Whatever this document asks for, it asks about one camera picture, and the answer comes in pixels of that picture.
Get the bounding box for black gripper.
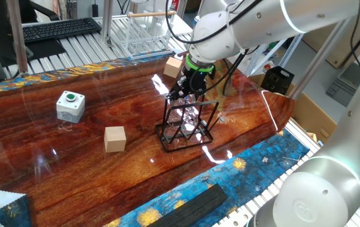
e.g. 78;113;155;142
166;66;216;101

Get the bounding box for clear glass cup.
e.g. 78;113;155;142
166;93;200;133

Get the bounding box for light wooden cube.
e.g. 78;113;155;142
103;125;127;153
163;56;183;79

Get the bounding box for grey metal shelf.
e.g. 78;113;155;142
239;33;305;76

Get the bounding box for wooden dowel rod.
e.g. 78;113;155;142
126;10;177;18

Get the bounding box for small black plastic crate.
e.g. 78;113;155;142
260;66;295;96

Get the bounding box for blue starry painted tablecloth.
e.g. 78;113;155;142
0;53;311;227

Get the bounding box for black foam block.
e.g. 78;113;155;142
146;183;228;227

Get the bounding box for green push button box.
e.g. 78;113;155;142
55;91;86;124

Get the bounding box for brown cardboard box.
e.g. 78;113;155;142
248;74;338;143

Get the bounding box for glossy wood-grain mat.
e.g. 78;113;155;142
0;47;296;227

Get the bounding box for black computer keyboard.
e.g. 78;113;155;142
21;17;103;44

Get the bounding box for black mouse pad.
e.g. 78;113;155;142
25;38;67;61

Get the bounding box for brown wooden board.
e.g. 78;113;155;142
301;18;360;69

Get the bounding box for grey plastic floor crate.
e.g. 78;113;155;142
325;62;360;108

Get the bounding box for black office chair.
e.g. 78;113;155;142
28;0;61;21

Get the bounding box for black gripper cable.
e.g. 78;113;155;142
165;0;262;97

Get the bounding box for black wire cup rack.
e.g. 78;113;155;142
154;90;225;153

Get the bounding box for white wire dish rack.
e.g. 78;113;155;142
116;12;193;60

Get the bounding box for aluminium frame post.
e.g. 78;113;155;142
100;0;114;45
6;0;30;77

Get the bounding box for aluminium frame strut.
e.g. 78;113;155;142
288;18;354;100

